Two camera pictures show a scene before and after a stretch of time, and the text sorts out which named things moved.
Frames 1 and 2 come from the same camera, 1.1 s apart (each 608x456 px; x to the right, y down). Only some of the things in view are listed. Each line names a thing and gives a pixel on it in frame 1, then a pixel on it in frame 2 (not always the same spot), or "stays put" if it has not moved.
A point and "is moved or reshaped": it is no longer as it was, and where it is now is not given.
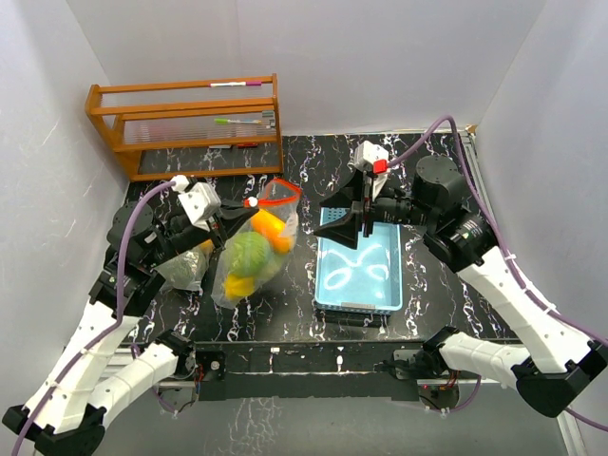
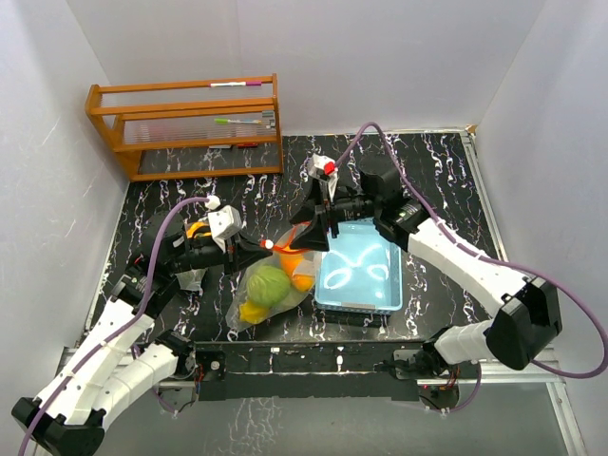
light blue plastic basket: (368, 277) stays put
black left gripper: (235, 212) -> (248, 252)
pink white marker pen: (236, 84) stays put
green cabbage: (250, 254) is moved or reshaped
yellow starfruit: (237, 286) -> (250, 312)
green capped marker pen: (227, 121) stays put
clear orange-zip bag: (258, 239) -> (273, 283)
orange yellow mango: (274, 230) -> (289, 263)
